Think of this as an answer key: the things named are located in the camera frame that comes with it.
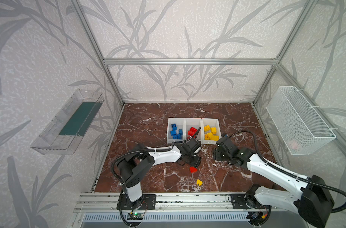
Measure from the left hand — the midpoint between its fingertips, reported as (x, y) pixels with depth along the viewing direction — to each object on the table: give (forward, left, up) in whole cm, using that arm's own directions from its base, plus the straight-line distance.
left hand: (198, 158), depth 87 cm
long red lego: (+19, +4, -1) cm, 19 cm away
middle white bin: (+28, 0, -1) cm, 28 cm away
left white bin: (+26, +11, 0) cm, 28 cm away
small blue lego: (+20, +11, -1) cm, 23 cm away
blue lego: (+23, +16, -1) cm, 28 cm away
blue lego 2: (+20, +18, -3) cm, 27 cm away
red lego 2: (-6, +4, -2) cm, 7 cm away
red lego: (+22, +2, -1) cm, 22 cm away
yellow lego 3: (+16, -9, +1) cm, 19 cm away
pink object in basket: (0, -47, +19) cm, 51 cm away
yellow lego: (+23, -8, -1) cm, 24 cm away
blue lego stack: (+16, +12, 0) cm, 20 cm away
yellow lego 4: (+15, -6, 0) cm, 16 cm away
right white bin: (+27, -12, +1) cm, 29 cm away
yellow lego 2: (+21, -12, 0) cm, 24 cm away
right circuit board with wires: (-29, -30, -6) cm, 42 cm away
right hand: (+4, -11, +6) cm, 13 cm away
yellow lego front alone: (-13, 0, -2) cm, 13 cm away
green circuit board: (-29, +34, -3) cm, 45 cm away
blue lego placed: (+15, +15, 0) cm, 22 cm away
